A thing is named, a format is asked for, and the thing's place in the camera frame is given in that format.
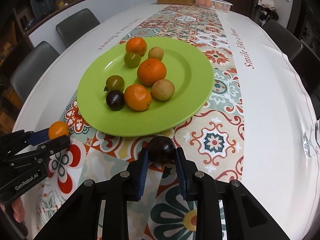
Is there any small orange kumquat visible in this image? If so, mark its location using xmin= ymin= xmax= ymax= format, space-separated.
xmin=48 ymin=121 xmax=70 ymax=140

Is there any dark plum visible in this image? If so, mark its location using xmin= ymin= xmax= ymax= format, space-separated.
xmin=106 ymin=90 xmax=125 ymax=111
xmin=147 ymin=136 xmax=176 ymax=164

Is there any green tomato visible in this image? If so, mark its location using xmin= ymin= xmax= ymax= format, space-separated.
xmin=124 ymin=53 xmax=141 ymax=68
xmin=104 ymin=75 xmax=125 ymax=92

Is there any small orange mandarin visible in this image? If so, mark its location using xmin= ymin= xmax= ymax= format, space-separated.
xmin=124 ymin=84 xmax=152 ymax=112

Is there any large orange mandarin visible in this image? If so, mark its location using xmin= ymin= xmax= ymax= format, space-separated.
xmin=137 ymin=59 xmax=167 ymax=86

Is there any tan longan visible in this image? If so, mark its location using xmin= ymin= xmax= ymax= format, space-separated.
xmin=151 ymin=79 xmax=175 ymax=101
xmin=148 ymin=47 xmax=164 ymax=61

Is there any left hand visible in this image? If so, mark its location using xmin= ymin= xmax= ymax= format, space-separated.
xmin=11 ymin=198 xmax=25 ymax=223

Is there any grey chair near left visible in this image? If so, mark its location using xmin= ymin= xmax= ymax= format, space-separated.
xmin=10 ymin=41 xmax=60 ymax=103

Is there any grey chair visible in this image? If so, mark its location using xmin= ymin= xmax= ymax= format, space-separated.
xmin=10 ymin=41 xmax=60 ymax=103
xmin=56 ymin=8 xmax=100 ymax=48
xmin=262 ymin=20 xmax=303 ymax=62

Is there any patterned table runner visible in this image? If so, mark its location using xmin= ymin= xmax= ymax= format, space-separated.
xmin=36 ymin=5 xmax=244 ymax=239

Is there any clear water bottle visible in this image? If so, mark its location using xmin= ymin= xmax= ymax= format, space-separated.
xmin=303 ymin=120 xmax=320 ymax=158

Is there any white tablecloth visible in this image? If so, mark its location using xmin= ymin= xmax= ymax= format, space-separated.
xmin=15 ymin=4 xmax=319 ymax=239

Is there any grey chair far left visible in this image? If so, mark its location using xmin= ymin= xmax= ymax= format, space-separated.
xmin=56 ymin=8 xmax=100 ymax=48

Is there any black coffee machine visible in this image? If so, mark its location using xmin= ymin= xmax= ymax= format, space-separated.
xmin=30 ymin=0 xmax=57 ymax=22

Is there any green plate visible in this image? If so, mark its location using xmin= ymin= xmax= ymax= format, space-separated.
xmin=76 ymin=36 xmax=215 ymax=138

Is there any grey chair right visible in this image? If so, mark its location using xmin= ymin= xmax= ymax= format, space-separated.
xmin=262 ymin=20 xmax=303 ymax=62

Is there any plastic fruit basket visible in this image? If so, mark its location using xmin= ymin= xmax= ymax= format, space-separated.
xmin=195 ymin=0 xmax=232 ymax=12

